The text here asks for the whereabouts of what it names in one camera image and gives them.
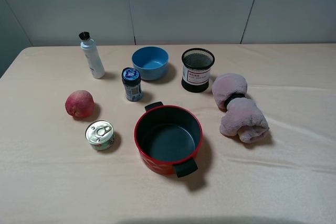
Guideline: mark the blue plastic bowl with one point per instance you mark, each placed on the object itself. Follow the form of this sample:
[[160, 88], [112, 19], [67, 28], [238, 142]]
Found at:
[[151, 62]]

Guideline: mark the pink towel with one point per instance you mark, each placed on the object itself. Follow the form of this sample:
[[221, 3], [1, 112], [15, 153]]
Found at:
[[243, 117]]

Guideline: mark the black mesh pen holder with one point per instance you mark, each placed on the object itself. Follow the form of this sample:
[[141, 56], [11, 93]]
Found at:
[[197, 63]]

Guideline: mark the red apple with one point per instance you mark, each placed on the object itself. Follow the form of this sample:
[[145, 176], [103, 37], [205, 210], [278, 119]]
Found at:
[[80, 104]]

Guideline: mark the white bottle with brush cap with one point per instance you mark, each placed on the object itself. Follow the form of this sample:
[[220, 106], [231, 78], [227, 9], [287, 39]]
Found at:
[[89, 47]]

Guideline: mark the small blue-lidded jar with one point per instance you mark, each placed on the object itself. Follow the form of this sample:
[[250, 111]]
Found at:
[[131, 80]]

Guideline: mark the red pot with black handles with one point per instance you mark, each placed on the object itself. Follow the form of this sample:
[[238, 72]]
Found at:
[[168, 138]]

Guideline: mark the silver tin can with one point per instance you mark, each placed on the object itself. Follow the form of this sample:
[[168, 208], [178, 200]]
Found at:
[[100, 135]]

